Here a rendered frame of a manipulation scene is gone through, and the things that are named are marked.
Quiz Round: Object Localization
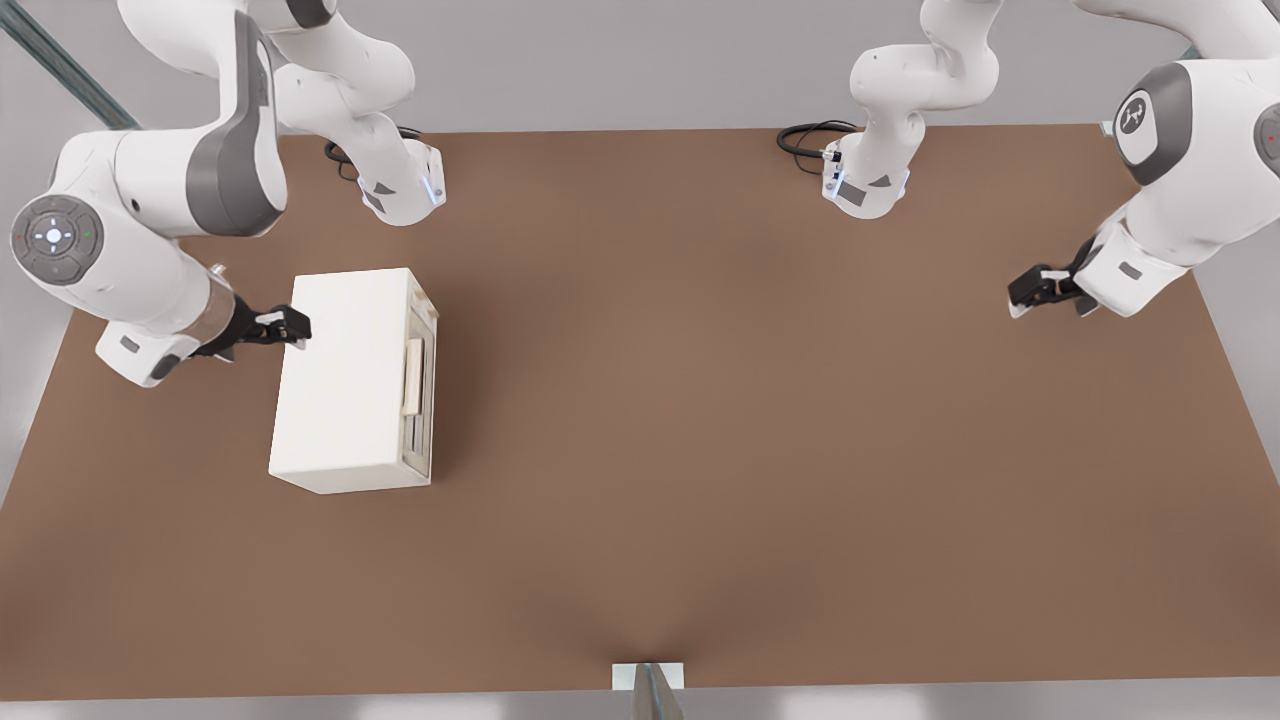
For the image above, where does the white oven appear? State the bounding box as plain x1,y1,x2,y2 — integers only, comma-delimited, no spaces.
268,267,440,496

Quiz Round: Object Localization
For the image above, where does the white oven door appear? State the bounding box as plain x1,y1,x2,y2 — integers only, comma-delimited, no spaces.
400,274,440,488

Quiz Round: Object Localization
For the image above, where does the pale oven door handle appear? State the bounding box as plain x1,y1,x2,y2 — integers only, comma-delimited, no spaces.
402,337,426,417

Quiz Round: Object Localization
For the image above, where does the black cable loop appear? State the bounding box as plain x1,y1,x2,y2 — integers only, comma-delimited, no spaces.
776,120,863,178
323,126,423,184

